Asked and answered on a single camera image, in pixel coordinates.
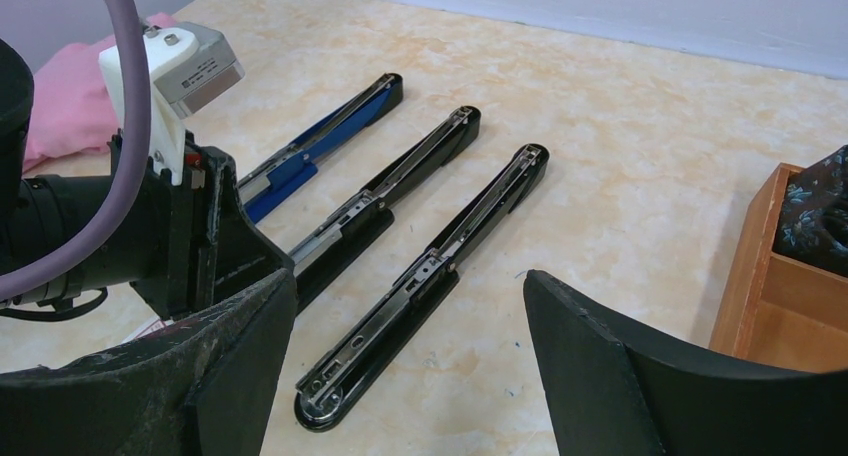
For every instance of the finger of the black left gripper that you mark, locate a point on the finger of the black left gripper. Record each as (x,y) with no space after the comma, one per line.
(231,253)

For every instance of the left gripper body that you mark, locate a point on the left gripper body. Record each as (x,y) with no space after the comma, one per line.
(167,248)

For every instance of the orange wooden compartment tray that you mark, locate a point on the orange wooden compartment tray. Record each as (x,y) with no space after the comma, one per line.
(776,310)

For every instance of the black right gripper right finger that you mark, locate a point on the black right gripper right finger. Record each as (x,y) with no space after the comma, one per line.
(616,386)

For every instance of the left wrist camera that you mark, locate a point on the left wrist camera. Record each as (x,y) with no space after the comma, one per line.
(189,66)

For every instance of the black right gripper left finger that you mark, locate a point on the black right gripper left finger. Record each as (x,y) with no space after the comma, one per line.
(201,386)

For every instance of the dark rolled fabric top-left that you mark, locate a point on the dark rolled fabric top-left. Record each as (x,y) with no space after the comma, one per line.
(812,224)

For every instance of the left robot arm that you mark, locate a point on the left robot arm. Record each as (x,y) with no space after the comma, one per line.
(17,95)

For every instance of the blue stapler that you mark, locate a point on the blue stapler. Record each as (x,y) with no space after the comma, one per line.
(280,175)

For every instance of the pink cloth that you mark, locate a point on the pink cloth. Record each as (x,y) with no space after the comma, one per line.
(72,111)

